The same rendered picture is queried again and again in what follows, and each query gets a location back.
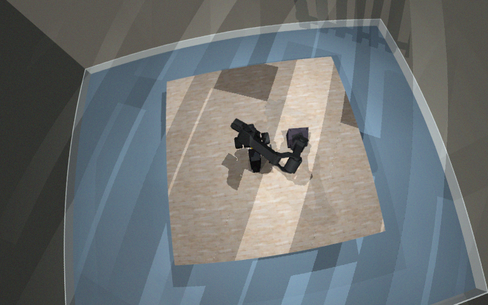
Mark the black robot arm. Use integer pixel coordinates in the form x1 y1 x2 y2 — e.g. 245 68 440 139
230 118 309 173

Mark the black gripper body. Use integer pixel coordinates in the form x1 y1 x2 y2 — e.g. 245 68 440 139
234 132 270 149

